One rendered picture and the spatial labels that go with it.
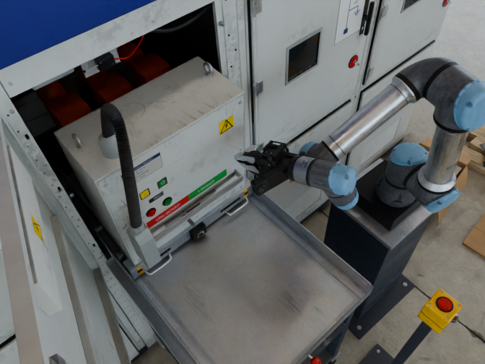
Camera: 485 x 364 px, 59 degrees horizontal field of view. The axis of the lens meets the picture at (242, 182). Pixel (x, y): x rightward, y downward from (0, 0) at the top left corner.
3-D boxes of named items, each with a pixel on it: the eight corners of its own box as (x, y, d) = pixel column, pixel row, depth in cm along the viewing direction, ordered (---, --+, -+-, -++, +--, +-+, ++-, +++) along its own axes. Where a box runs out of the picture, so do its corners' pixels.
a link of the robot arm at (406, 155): (403, 158, 162) (413, 133, 152) (428, 183, 154) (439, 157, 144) (377, 170, 159) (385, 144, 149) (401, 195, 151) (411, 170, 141)
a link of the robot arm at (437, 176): (428, 177, 154) (464, 53, 111) (458, 206, 146) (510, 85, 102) (400, 192, 153) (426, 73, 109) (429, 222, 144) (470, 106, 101)
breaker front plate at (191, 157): (246, 190, 161) (246, 94, 123) (138, 269, 142) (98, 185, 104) (244, 188, 162) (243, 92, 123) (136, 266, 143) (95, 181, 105)
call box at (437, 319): (452, 318, 135) (464, 305, 127) (438, 335, 132) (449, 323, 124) (430, 300, 139) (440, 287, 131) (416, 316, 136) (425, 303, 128)
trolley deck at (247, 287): (370, 294, 145) (374, 286, 140) (232, 432, 121) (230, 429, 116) (239, 181, 179) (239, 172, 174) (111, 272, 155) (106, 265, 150)
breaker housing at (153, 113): (245, 188, 162) (245, 89, 123) (135, 267, 143) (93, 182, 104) (167, 116, 185) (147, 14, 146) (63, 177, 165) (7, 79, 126)
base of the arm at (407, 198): (395, 171, 171) (401, 154, 164) (424, 196, 163) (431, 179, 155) (366, 187, 167) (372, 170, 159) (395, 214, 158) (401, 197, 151)
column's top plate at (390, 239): (379, 160, 187) (379, 157, 186) (442, 205, 171) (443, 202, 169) (328, 198, 176) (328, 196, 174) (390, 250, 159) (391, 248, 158)
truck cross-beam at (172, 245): (252, 193, 166) (252, 184, 161) (133, 279, 145) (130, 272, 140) (243, 185, 168) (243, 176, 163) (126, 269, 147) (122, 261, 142)
